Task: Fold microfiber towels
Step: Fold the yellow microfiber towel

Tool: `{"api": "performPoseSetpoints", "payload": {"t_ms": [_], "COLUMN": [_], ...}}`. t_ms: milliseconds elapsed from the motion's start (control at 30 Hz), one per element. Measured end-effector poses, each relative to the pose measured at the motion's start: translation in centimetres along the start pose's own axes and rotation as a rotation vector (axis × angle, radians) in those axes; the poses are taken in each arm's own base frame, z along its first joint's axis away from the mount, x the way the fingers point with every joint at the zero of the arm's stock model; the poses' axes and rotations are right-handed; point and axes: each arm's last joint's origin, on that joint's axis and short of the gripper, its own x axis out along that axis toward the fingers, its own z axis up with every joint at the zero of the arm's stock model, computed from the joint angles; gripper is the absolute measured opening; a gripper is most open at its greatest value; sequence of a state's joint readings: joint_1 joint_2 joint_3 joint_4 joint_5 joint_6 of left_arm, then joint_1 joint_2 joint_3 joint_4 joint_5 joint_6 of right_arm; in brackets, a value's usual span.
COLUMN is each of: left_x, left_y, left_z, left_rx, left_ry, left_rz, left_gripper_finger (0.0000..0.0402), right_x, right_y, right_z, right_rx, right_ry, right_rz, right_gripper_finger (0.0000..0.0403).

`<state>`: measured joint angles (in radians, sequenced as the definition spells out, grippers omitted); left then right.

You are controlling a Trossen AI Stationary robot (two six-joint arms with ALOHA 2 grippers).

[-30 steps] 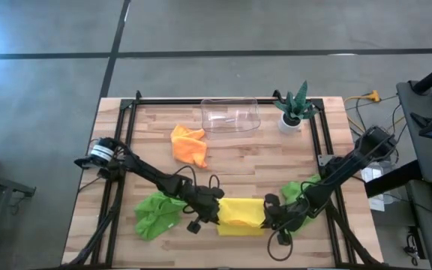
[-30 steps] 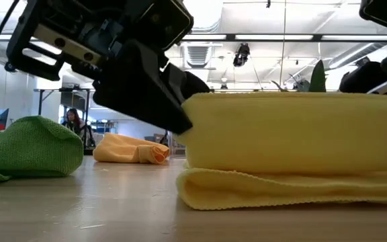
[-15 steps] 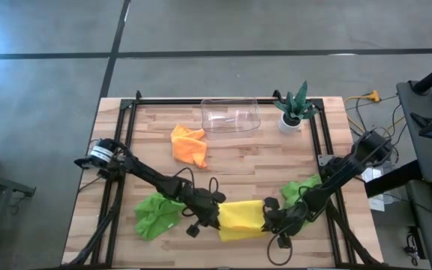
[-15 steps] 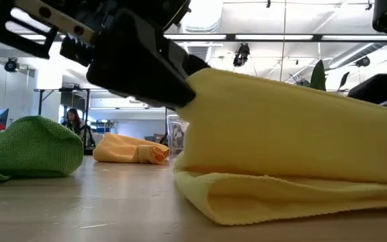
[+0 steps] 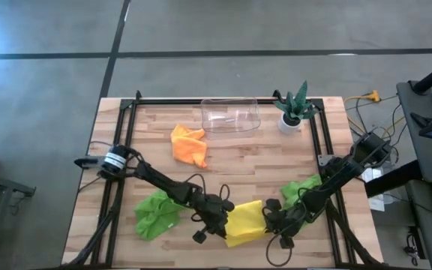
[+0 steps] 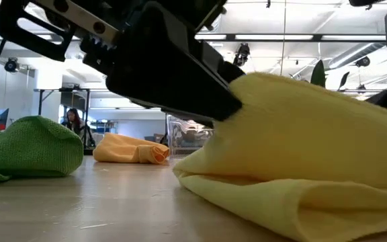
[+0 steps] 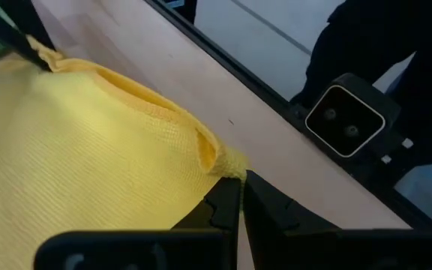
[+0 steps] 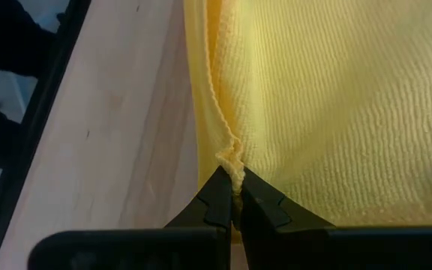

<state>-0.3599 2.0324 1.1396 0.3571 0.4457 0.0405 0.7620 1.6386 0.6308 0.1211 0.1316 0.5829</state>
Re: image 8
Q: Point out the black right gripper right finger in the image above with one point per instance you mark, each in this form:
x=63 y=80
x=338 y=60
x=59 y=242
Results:
x=264 y=213

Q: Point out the black aluminium table frame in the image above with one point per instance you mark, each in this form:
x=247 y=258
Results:
x=34 y=123

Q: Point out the yellow microfiber towel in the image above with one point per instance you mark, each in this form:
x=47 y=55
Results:
x=332 y=112

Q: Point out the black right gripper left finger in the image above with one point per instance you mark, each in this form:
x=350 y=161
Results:
x=212 y=210

